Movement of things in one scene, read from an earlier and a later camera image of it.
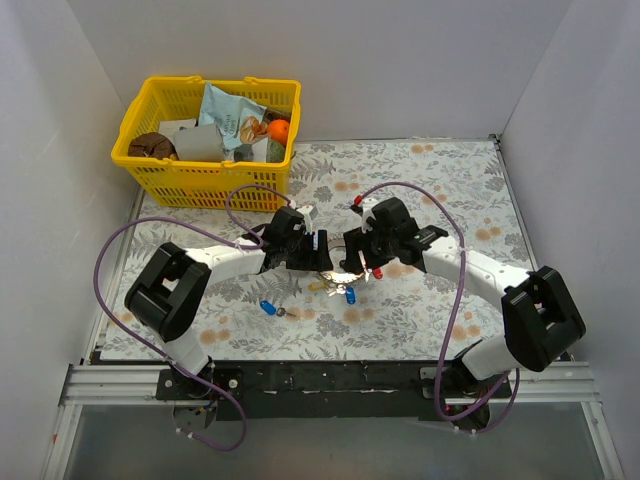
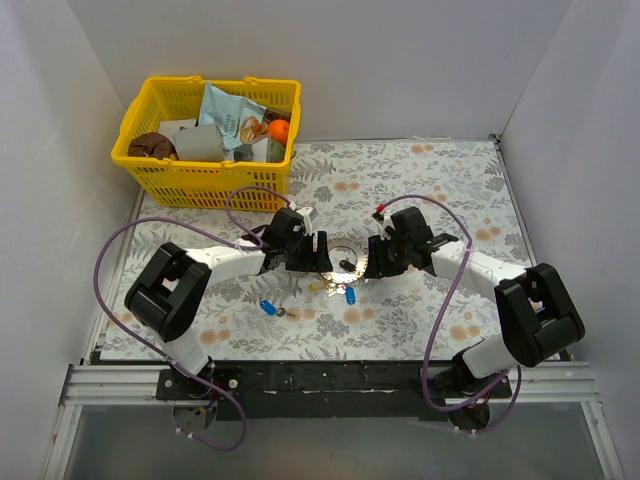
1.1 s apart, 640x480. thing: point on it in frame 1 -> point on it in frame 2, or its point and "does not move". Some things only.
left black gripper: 310,251 does not move
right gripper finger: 354,244 -> 379,263
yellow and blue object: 312,287 does not move
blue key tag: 350,295 does not move
